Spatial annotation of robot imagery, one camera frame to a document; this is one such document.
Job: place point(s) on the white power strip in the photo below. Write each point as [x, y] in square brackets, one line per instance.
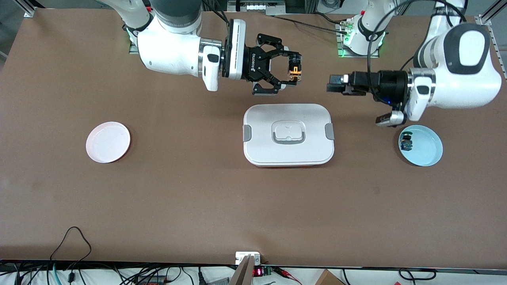
[257, 7]

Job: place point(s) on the light blue round plate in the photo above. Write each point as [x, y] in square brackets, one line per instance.
[425, 148]

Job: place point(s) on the aluminium frame rail with bracket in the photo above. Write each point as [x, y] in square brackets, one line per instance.
[484, 19]

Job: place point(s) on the white lunch box grey clasps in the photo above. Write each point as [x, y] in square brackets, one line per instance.
[288, 148]

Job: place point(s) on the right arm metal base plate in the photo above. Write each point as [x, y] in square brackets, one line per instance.
[132, 48]

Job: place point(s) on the orange push button switch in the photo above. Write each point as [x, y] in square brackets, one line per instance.
[294, 71]

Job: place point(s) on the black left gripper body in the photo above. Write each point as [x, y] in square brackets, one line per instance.
[383, 84]

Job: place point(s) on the brown cardboard box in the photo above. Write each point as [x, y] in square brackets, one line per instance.
[328, 279]

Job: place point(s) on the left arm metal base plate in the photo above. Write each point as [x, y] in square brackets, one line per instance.
[358, 56]

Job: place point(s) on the white metal bracket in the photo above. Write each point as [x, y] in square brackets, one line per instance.
[245, 255]

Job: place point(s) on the red digit display module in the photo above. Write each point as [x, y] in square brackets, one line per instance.
[257, 272]

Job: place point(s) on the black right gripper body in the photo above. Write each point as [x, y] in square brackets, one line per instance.
[258, 63]

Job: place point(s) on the aluminium profile bar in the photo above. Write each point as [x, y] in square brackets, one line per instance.
[242, 273]

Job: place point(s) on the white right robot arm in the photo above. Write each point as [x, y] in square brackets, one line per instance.
[170, 51]

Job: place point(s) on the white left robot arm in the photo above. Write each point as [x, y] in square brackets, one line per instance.
[455, 79]

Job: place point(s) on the pink round plate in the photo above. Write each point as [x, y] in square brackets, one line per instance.
[107, 142]

